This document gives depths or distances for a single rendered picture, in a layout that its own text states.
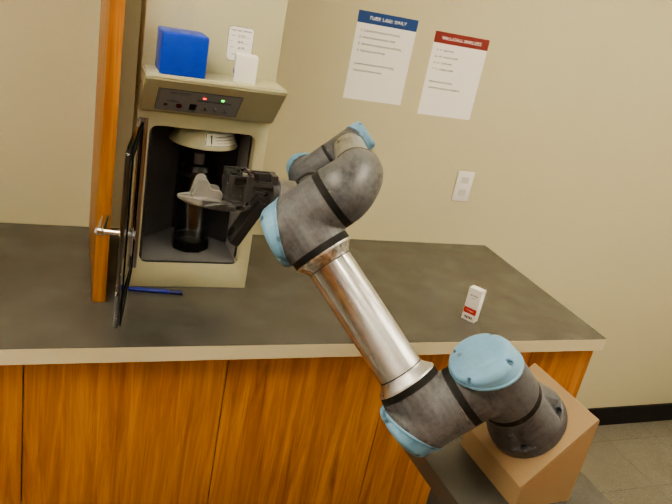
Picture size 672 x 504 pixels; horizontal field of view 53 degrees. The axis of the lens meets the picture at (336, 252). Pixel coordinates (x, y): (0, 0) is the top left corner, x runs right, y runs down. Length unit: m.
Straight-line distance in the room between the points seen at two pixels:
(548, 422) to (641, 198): 1.91
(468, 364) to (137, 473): 0.96
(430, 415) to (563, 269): 1.86
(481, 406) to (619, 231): 1.98
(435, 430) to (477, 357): 0.15
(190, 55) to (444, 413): 0.92
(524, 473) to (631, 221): 1.94
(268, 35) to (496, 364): 0.95
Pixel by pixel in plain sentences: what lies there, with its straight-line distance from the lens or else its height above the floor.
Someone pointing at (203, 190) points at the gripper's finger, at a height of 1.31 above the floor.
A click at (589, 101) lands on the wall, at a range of 2.75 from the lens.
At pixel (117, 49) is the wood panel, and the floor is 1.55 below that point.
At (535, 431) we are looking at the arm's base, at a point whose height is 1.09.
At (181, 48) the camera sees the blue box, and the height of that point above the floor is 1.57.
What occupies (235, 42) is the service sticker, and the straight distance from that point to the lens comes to 1.68.
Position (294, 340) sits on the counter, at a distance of 1.67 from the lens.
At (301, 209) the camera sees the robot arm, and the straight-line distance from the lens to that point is 1.18.
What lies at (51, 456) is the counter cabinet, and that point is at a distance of 1.77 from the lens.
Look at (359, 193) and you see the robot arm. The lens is 1.18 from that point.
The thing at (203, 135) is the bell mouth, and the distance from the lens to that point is 1.74.
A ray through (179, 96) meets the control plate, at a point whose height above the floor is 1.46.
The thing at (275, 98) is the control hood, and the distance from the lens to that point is 1.62.
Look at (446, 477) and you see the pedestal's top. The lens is 1.37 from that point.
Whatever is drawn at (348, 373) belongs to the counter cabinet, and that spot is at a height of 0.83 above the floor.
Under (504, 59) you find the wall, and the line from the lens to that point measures 2.49.
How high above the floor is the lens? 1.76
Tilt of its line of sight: 21 degrees down
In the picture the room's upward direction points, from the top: 11 degrees clockwise
